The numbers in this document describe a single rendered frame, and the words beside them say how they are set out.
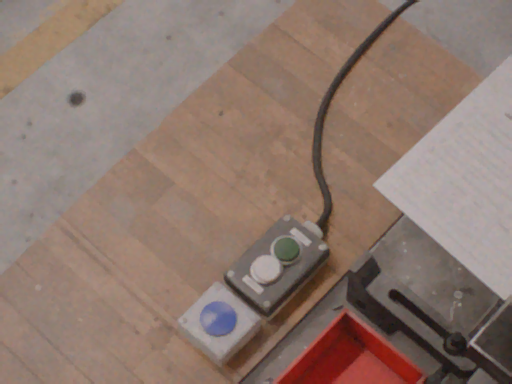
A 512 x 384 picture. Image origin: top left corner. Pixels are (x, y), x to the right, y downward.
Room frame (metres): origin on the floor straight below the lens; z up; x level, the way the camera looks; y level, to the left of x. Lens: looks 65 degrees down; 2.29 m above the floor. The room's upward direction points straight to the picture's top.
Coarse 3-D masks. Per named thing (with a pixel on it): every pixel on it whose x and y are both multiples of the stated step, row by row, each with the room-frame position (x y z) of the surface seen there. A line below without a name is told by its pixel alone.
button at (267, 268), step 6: (264, 258) 0.61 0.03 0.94; (270, 258) 0.61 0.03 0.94; (258, 264) 0.60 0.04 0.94; (264, 264) 0.60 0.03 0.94; (270, 264) 0.60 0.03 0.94; (276, 264) 0.60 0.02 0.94; (258, 270) 0.59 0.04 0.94; (264, 270) 0.59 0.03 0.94; (270, 270) 0.59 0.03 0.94; (276, 270) 0.59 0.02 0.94; (258, 276) 0.58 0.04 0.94; (264, 276) 0.58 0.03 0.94; (270, 276) 0.58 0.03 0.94; (276, 276) 0.59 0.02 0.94
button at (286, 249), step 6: (282, 240) 0.63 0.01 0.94; (288, 240) 0.63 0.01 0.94; (294, 240) 0.63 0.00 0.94; (276, 246) 0.62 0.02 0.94; (282, 246) 0.62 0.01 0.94; (288, 246) 0.62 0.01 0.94; (294, 246) 0.62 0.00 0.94; (276, 252) 0.61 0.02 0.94; (282, 252) 0.61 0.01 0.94; (288, 252) 0.61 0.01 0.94; (294, 252) 0.61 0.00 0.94; (282, 258) 0.61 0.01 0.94; (288, 258) 0.61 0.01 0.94; (294, 258) 0.61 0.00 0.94
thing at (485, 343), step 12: (504, 312) 0.46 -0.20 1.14; (492, 324) 0.45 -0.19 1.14; (504, 324) 0.45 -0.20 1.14; (480, 336) 0.44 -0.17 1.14; (492, 336) 0.43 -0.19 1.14; (504, 336) 0.43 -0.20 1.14; (468, 348) 0.43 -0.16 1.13; (480, 348) 0.42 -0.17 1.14; (492, 348) 0.42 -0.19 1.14; (504, 348) 0.42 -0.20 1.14; (480, 360) 0.42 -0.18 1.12; (492, 360) 0.41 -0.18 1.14; (504, 360) 0.41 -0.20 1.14; (492, 372) 0.41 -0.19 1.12; (504, 372) 0.40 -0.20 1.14
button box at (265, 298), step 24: (408, 0) 1.00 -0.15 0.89; (384, 24) 0.95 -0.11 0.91; (360, 48) 0.91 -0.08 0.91; (312, 144) 0.77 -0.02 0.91; (288, 216) 0.66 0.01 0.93; (264, 240) 0.63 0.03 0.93; (312, 240) 0.63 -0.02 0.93; (240, 264) 0.60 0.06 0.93; (288, 264) 0.60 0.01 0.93; (312, 264) 0.60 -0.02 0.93; (240, 288) 0.57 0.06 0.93; (264, 288) 0.57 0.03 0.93; (288, 288) 0.57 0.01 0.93; (264, 312) 0.55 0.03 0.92
